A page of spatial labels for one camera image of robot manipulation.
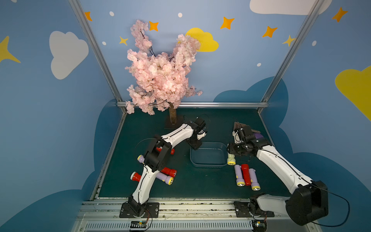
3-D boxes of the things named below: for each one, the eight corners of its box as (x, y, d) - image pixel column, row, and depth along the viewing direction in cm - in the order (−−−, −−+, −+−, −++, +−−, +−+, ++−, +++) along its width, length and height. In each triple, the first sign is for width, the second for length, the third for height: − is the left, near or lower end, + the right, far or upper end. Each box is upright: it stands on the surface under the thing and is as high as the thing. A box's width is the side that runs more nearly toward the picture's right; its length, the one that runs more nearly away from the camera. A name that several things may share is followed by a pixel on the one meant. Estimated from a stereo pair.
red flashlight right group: (244, 185, 84) (246, 183, 81) (239, 166, 92) (241, 164, 89) (251, 185, 84) (253, 183, 81) (246, 166, 92) (248, 164, 89)
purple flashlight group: (237, 186, 84) (238, 184, 82) (233, 166, 92) (234, 164, 89) (244, 186, 84) (245, 184, 82) (239, 166, 92) (240, 164, 89)
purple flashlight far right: (252, 190, 82) (254, 189, 80) (247, 170, 90) (248, 168, 87) (259, 190, 82) (261, 189, 80) (253, 170, 90) (254, 168, 88)
